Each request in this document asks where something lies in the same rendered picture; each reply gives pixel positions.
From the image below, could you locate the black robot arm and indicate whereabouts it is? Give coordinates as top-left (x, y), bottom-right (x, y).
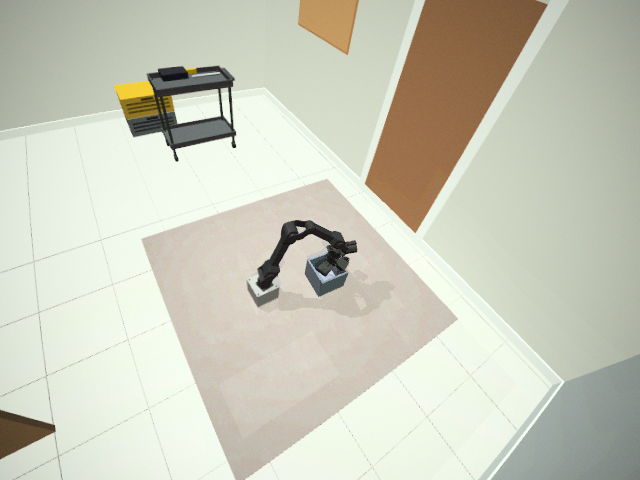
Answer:
top-left (255, 220), bottom-right (357, 292)

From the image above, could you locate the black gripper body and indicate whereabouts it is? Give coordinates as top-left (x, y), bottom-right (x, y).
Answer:
top-left (316, 252), bottom-right (346, 277)

